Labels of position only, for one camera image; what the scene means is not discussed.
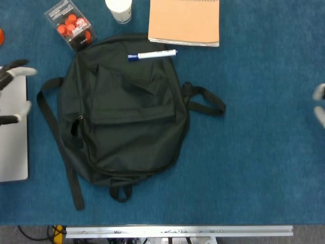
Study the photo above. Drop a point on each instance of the clear box of red caps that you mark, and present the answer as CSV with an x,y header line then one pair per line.
x,y
71,28

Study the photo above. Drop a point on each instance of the orange translucent object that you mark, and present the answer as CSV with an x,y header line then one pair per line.
x,y
1,37

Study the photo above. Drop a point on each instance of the white robot base bracket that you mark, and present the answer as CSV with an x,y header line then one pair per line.
x,y
203,240

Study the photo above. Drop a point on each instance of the black fabric backpack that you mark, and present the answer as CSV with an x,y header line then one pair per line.
x,y
127,122

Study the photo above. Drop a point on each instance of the tan spiral notebook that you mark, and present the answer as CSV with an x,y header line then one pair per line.
x,y
182,23

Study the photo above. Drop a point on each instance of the yellow power strip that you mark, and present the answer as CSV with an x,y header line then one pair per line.
x,y
59,233

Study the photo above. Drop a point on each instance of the white paper cup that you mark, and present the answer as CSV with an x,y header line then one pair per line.
x,y
119,10

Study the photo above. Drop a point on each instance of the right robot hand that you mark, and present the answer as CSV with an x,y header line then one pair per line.
x,y
319,92

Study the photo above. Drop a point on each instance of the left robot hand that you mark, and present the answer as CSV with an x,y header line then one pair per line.
x,y
17,71

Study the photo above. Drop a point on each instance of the aluminium rail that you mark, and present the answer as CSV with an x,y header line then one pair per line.
x,y
177,231

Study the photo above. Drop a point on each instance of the grey laptop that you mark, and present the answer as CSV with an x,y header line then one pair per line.
x,y
12,152

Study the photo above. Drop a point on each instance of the blue felt table cloth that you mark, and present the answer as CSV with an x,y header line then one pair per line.
x,y
254,165

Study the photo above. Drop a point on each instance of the white marker with blue cap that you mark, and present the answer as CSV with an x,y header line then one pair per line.
x,y
152,54

